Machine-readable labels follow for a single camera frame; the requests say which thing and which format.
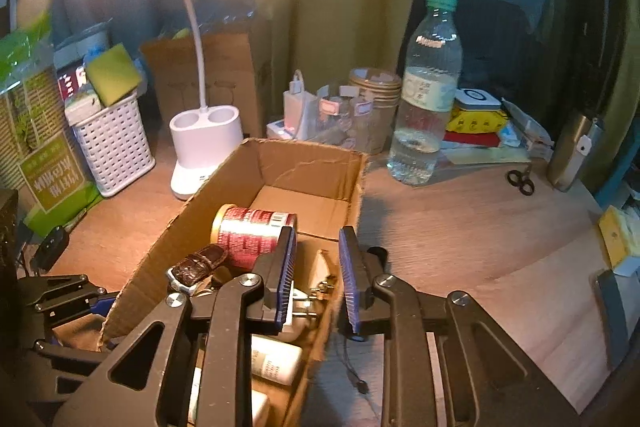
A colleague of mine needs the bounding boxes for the dark glass window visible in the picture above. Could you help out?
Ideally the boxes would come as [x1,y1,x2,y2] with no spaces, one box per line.
[425,0,586,118]

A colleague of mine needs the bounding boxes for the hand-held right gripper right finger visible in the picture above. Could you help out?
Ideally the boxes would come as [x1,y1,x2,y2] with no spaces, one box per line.
[338,226,583,427]

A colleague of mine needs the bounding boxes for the white plastic basket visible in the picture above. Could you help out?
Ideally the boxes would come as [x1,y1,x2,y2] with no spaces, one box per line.
[65,93,153,198]

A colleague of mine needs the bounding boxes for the white flat device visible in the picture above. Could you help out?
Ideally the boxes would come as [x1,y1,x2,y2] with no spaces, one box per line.
[455,88,502,112]

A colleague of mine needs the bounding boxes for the white printed pack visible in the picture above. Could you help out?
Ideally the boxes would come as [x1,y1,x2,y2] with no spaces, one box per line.
[64,92,108,125]

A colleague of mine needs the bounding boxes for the small metal keys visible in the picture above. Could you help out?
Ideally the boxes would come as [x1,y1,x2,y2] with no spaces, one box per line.
[310,274,338,303]

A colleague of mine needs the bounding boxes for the white wall charger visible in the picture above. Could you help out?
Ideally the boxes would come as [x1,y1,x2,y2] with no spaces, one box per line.
[282,69,321,140]

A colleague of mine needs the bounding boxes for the white desk lamp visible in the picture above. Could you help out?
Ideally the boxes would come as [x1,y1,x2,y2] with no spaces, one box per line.
[62,0,291,201]

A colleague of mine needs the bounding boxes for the black scissors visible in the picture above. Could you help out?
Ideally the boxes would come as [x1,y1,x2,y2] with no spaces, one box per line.
[506,162,536,196]

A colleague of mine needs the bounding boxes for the dark strap wristwatch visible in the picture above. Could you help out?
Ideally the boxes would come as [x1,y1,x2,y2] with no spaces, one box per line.
[165,244,231,295]

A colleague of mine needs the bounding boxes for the red label can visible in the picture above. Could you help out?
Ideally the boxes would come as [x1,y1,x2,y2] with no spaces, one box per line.
[210,203,298,273]

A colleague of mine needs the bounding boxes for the clear plastic container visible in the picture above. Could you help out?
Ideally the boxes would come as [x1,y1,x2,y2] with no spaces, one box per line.
[315,84,373,145]

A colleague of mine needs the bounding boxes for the steel tumbler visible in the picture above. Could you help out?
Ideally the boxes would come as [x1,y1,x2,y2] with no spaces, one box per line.
[545,111,606,192]

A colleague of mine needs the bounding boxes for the yellow tissue box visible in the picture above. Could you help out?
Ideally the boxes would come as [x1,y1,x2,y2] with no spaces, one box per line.
[597,204,640,278]

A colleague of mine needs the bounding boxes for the clear water bottle green cap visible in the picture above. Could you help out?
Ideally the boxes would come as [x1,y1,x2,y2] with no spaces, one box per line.
[387,0,463,186]

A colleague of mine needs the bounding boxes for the red book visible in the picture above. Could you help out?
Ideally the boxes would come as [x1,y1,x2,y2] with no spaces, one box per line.
[442,131,501,148]

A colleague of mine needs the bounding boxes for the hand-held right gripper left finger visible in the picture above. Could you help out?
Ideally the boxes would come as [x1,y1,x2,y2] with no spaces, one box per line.
[52,226,298,427]

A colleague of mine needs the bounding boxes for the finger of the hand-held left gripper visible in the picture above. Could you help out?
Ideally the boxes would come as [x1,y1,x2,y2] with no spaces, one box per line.
[30,339,118,380]
[17,273,118,323]

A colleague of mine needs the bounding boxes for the white power strip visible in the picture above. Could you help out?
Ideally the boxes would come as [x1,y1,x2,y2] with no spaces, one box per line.
[266,121,296,140]

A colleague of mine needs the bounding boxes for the yellow-green packet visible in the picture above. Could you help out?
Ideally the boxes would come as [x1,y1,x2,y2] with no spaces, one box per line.
[85,44,143,106]

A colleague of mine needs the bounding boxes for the brown cardboard carton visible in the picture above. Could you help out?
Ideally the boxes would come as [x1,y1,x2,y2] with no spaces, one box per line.
[140,29,273,140]

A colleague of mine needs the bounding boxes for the green pack of paper cups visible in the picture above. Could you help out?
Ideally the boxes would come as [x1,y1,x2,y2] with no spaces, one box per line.
[0,27,103,233]

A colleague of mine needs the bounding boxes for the yellow flat pack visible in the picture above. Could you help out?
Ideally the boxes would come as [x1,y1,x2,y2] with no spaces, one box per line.
[446,109,511,134]

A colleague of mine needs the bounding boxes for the cardboard box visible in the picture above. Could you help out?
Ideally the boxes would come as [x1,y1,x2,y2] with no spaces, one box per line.
[97,137,370,427]

